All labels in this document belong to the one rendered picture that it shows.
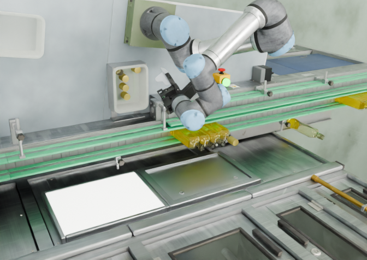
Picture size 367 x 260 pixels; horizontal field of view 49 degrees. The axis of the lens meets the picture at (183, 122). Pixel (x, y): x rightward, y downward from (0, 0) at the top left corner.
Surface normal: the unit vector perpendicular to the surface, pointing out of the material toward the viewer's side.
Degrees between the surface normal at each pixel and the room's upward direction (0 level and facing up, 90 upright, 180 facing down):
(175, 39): 8
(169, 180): 90
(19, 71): 0
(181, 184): 90
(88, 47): 0
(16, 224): 90
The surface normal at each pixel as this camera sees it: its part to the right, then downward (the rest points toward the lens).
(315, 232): 0.03, -0.93
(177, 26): 0.41, 0.26
